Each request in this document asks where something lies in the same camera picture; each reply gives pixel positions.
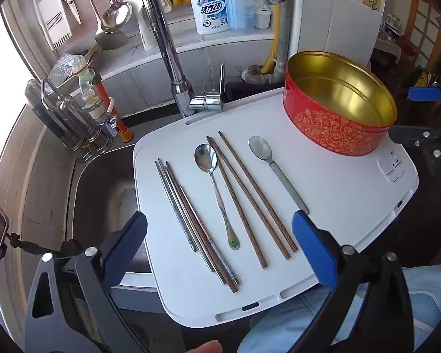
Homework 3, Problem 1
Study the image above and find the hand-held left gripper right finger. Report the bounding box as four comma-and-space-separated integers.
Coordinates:
290, 210, 425, 353

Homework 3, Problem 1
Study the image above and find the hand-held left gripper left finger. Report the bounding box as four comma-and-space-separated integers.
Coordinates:
24, 211, 149, 353

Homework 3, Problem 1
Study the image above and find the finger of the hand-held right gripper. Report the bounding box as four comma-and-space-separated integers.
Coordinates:
389, 119, 441, 151
407, 79, 441, 101

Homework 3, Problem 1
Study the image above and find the silver metal chopstick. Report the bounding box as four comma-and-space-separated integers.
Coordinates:
158, 158, 214, 273
154, 160, 198, 252

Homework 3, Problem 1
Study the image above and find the reddish brown wooden chopstick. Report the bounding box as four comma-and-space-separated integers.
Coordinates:
209, 136, 292, 260
206, 136, 268, 269
218, 131, 298, 252

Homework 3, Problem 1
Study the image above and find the dark brown thin chopstick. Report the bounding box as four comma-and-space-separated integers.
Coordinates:
165, 161, 239, 294

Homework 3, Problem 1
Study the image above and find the red and gold round tin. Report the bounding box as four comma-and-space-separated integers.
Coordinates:
283, 51, 398, 157

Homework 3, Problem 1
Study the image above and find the brown chopstick patterned silver handle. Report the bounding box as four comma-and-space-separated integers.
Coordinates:
179, 186, 240, 285

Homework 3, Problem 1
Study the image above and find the metal spoon with patterned handle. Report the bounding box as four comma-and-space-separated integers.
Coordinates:
194, 143, 241, 248

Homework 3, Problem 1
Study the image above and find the plain grey metal spoon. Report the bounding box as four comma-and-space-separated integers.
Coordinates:
248, 136, 310, 215

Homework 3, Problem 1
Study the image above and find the wrapped grey pipe elbow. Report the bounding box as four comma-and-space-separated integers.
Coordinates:
241, 64, 287, 85

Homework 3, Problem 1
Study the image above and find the person's left hand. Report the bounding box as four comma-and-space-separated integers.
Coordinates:
188, 340, 223, 353

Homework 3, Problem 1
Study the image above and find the stainless steel sink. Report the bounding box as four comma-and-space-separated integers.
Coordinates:
71, 143, 158, 276

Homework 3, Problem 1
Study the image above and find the white plastic sink board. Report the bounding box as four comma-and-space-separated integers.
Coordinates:
133, 89, 420, 329

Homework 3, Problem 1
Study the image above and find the wooden lattice door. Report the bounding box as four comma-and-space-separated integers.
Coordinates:
404, 0, 441, 71

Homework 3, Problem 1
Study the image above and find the light blue jeans leg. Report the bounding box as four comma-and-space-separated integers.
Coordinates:
237, 265, 441, 353

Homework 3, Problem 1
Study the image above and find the orange pipe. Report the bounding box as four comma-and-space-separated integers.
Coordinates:
92, 74, 133, 144

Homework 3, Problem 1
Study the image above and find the clear plastic tap filter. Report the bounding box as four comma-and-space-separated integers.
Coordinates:
68, 55, 118, 136

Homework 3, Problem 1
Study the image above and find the grey metal pipe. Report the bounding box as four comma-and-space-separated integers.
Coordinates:
277, 0, 304, 81

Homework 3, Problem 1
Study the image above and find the yellow gas pipe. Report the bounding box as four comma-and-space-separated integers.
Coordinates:
261, 7, 282, 74

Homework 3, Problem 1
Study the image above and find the small white plastic container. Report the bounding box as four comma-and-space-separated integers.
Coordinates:
255, 4, 273, 29

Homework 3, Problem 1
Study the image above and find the chrome kitchen faucet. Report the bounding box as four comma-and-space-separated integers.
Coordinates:
139, 0, 289, 118

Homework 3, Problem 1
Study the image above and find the dark grey spatula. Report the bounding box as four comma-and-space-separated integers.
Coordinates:
83, 31, 128, 63

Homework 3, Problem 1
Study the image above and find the clear blue plastic bottle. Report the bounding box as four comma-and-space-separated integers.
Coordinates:
223, 0, 256, 30

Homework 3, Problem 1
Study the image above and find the stainless steel ladle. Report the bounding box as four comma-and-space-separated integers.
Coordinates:
97, 0, 133, 32

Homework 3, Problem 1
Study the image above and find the white plastic grater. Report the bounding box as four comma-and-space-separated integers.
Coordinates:
33, 0, 73, 50

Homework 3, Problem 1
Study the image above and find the white pump soap bottle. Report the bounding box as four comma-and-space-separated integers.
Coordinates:
191, 0, 231, 35

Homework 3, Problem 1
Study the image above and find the white rice paddle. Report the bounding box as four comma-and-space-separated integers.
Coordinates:
121, 0, 158, 50

